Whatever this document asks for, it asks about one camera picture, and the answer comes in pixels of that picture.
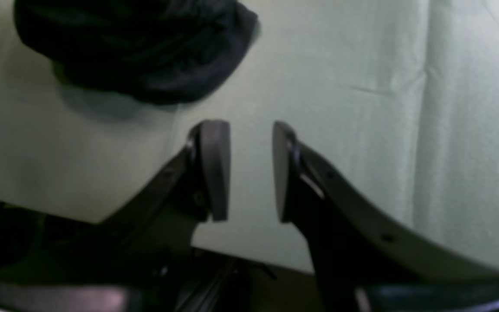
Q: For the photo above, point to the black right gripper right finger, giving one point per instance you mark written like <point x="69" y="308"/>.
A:
<point x="363" y="260"/>

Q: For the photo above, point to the green table cloth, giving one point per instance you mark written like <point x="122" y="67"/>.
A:
<point x="402" y="96"/>

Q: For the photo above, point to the black t-shirt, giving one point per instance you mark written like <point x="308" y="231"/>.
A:
<point x="160" y="51"/>

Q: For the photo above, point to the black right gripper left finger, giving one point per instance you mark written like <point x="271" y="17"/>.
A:
<point x="135" y="260"/>

